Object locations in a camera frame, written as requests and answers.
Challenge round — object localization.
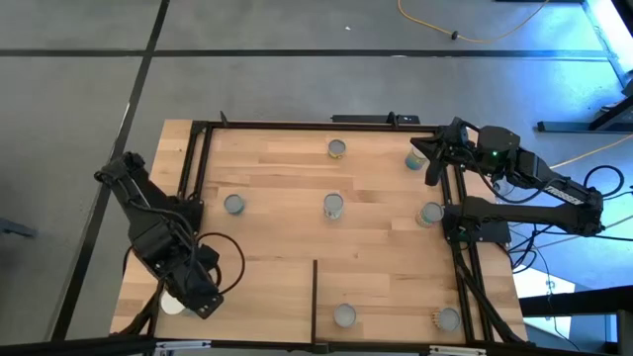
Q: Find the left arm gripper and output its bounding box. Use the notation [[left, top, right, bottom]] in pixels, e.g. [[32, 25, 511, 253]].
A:
[[158, 254, 225, 320]]

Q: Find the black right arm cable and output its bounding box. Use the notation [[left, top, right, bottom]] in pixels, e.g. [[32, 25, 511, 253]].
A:
[[472, 160, 565, 205]]

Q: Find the black stand foot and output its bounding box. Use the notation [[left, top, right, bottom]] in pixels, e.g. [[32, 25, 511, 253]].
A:
[[536, 91, 633, 134]]

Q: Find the black desk edge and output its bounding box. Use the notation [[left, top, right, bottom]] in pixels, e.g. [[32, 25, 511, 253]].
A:
[[517, 284, 633, 318]]

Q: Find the yellow floor cable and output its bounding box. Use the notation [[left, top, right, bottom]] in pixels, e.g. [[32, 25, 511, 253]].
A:
[[548, 133, 633, 170], [397, 0, 551, 45]]

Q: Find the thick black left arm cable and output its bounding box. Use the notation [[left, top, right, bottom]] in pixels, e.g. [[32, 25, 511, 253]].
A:
[[195, 230, 247, 297]]

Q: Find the black power strip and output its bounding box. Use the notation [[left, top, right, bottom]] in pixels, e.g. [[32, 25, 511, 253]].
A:
[[329, 112, 421, 126]]

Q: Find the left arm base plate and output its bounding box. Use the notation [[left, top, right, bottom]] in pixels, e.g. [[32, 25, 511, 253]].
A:
[[165, 195, 205, 236]]

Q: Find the black floor cable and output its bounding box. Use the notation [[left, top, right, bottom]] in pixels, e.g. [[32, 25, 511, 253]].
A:
[[582, 164, 626, 200], [507, 222, 633, 276]]

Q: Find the teal short tin can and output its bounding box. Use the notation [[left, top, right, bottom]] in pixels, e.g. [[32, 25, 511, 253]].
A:
[[223, 193, 246, 217]]

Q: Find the silver frame bracket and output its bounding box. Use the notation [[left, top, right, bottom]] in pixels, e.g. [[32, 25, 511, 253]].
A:
[[428, 344, 489, 356], [155, 339, 212, 353]]

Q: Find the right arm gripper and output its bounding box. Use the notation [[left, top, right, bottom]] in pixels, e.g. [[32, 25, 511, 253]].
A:
[[409, 117, 480, 187]]

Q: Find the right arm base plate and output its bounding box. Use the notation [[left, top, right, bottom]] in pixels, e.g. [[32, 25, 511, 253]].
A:
[[442, 205, 511, 244]]

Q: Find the grey furniture foot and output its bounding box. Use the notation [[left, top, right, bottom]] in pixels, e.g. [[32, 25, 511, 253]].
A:
[[0, 216, 39, 239]]

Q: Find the green soup tin can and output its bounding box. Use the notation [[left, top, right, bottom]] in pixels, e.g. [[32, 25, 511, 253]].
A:
[[404, 146, 429, 172]]

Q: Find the black aluminium table frame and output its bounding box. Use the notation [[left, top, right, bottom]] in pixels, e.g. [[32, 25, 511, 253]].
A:
[[147, 111, 530, 356]]

